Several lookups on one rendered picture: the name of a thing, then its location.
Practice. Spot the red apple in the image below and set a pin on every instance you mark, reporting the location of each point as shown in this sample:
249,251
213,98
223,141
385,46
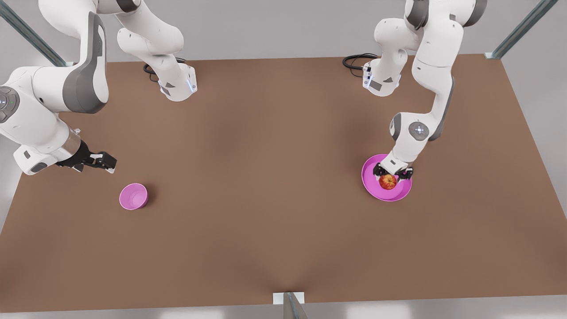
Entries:
388,181

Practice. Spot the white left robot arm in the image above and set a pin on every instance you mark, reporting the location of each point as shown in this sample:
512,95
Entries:
432,66

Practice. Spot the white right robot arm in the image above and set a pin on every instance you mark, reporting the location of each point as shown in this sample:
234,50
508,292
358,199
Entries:
40,97

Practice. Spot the pink plate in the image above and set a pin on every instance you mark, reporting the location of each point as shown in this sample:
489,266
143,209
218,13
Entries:
381,190

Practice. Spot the pink bowl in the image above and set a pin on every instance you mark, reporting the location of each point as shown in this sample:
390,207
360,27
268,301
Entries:
133,196

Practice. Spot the silver frame post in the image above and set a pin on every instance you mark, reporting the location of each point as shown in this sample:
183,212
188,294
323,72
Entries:
518,31
31,33
290,305

